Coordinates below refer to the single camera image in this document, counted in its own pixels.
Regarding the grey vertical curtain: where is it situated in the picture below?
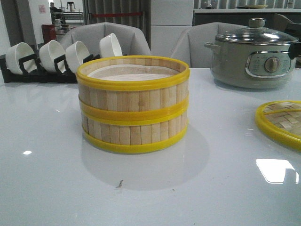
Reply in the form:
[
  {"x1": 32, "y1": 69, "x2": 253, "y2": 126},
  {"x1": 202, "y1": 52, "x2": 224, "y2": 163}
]
[{"x1": 83, "y1": 0, "x2": 151, "y2": 43}]

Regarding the grey chair left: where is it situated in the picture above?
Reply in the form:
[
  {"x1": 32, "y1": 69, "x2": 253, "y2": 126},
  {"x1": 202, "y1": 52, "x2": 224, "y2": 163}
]
[{"x1": 59, "y1": 22, "x2": 151, "y2": 56}]

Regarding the glass pot lid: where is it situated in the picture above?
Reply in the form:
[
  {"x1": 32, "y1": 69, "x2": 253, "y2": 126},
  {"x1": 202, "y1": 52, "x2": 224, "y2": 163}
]
[{"x1": 215, "y1": 17, "x2": 299, "y2": 45}]

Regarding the white bowl far left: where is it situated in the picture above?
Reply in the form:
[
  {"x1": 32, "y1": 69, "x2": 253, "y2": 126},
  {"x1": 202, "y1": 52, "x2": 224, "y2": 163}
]
[{"x1": 6, "y1": 42, "x2": 34, "y2": 75}]

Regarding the dark counter with shelf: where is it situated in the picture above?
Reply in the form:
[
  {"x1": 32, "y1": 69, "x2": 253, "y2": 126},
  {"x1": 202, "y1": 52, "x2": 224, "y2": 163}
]
[{"x1": 192, "y1": 8, "x2": 301, "y2": 28}]

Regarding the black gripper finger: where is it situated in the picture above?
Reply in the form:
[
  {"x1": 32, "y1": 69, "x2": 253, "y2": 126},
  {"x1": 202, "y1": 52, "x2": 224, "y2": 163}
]
[{"x1": 288, "y1": 42, "x2": 301, "y2": 59}]

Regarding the red fire extinguisher box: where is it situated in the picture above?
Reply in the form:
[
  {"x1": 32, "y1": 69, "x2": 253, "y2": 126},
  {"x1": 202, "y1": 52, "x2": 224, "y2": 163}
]
[{"x1": 41, "y1": 24, "x2": 56, "y2": 44}]

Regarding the red barrier belt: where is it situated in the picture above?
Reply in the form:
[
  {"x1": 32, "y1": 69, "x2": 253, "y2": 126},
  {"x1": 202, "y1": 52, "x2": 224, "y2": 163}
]
[{"x1": 91, "y1": 12, "x2": 143, "y2": 18}]

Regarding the white bowl right end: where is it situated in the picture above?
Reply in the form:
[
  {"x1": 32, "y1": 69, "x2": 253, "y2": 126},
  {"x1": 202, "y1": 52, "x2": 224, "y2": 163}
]
[{"x1": 99, "y1": 33, "x2": 123, "y2": 58}]

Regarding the black bowl rack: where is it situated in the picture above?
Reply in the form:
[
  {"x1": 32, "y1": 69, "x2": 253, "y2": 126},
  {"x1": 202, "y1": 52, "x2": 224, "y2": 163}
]
[{"x1": 0, "y1": 54, "x2": 102, "y2": 84}]

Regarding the bamboo steamer drawer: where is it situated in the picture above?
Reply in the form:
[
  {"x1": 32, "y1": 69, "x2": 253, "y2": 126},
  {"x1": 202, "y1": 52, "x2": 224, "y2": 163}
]
[
  {"x1": 76, "y1": 56, "x2": 190, "y2": 121},
  {"x1": 82, "y1": 111, "x2": 188, "y2": 154}
]

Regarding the grey chair right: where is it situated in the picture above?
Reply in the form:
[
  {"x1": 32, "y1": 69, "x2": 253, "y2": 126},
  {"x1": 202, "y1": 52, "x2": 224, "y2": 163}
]
[{"x1": 170, "y1": 22, "x2": 244, "y2": 68}]

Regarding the grey chair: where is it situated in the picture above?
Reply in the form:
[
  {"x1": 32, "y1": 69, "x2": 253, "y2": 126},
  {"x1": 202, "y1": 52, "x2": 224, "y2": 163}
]
[
  {"x1": 59, "y1": 22, "x2": 151, "y2": 56},
  {"x1": 170, "y1": 22, "x2": 244, "y2": 68}
]

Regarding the white bowl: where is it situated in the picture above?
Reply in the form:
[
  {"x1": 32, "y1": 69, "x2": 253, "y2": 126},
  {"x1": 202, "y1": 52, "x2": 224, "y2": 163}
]
[
  {"x1": 65, "y1": 41, "x2": 93, "y2": 73},
  {"x1": 40, "y1": 40, "x2": 65, "y2": 73},
  {"x1": 6, "y1": 42, "x2": 34, "y2": 75}
]

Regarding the woven bamboo steamer lid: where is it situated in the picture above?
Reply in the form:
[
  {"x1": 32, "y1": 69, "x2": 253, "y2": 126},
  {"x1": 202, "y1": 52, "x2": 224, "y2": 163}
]
[{"x1": 255, "y1": 100, "x2": 301, "y2": 151}]

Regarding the white cabinet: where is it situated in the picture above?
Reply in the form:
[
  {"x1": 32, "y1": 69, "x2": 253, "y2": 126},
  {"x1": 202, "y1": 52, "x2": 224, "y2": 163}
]
[{"x1": 150, "y1": 0, "x2": 194, "y2": 57}]

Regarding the green electric cooking pot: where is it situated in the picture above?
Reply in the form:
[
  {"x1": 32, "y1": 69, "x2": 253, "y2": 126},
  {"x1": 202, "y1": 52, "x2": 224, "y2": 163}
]
[{"x1": 205, "y1": 40, "x2": 296, "y2": 89}]

